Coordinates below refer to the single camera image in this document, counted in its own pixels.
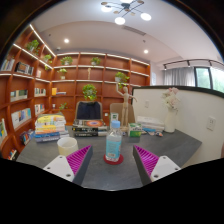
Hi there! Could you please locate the white box stack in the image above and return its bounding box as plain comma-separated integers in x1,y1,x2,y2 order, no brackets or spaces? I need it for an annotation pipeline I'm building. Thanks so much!
136,115,166,133

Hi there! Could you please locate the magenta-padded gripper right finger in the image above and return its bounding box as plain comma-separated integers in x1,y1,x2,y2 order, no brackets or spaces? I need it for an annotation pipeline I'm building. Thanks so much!
132,144,182,187

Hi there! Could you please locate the white vase with flowers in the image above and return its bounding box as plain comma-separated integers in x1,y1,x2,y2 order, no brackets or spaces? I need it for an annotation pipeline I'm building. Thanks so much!
161,87,181,134

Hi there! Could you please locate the white wall outlet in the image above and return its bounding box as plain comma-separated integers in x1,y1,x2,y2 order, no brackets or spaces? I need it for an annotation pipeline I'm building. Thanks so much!
205,115,217,132

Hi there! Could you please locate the brown chair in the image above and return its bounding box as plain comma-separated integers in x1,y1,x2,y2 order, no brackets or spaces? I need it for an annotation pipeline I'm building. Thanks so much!
109,102,136,126

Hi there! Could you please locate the chair with dark jacket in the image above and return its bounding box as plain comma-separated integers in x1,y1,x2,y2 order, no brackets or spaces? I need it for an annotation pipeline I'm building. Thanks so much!
74,100,104,121

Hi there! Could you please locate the branched round-bulb ceiling lamp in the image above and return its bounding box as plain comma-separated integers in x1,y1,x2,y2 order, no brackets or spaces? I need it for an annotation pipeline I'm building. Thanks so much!
100,0,153,26

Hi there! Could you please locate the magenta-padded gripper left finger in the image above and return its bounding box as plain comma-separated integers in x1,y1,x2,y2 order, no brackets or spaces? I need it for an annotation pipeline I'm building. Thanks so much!
43,144,94,186

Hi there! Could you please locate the clear blue-capped water bottle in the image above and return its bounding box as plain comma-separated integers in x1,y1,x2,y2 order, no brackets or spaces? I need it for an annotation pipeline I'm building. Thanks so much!
105,120,124,163

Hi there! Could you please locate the dark book stack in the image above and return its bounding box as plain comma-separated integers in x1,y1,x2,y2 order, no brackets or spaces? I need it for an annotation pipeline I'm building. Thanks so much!
71,119,109,138

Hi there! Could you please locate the tall green-white carton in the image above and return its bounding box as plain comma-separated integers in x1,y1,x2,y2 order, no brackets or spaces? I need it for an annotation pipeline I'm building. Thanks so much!
109,112,120,123

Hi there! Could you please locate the window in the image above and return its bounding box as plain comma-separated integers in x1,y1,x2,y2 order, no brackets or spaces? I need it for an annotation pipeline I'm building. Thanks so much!
194,65,224,94

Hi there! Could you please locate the grey curtain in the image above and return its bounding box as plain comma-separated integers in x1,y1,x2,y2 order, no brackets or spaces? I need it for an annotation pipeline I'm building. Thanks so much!
163,66,196,87

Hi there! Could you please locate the wooden artist mannequin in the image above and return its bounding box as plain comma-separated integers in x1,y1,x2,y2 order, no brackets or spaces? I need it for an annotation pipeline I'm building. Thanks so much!
115,85,138,129

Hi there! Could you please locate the colourful book stack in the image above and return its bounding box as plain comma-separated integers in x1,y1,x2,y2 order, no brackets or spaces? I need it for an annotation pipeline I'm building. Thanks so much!
34,113,70,144

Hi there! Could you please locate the small green box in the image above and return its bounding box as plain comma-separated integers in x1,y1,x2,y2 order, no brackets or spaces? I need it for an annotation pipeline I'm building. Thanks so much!
128,122,143,138

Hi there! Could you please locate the orange wooden shelf unit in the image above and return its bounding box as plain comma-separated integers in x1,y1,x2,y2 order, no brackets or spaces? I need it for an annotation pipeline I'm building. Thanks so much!
0,23,152,161

